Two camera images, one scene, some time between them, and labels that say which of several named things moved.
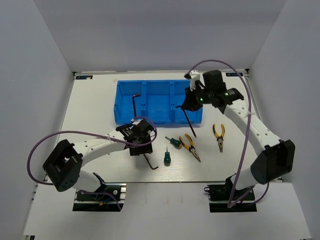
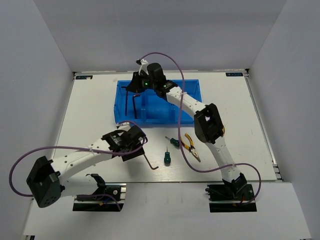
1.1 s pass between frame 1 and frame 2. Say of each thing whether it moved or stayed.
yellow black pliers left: stayed
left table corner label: stayed
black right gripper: moved
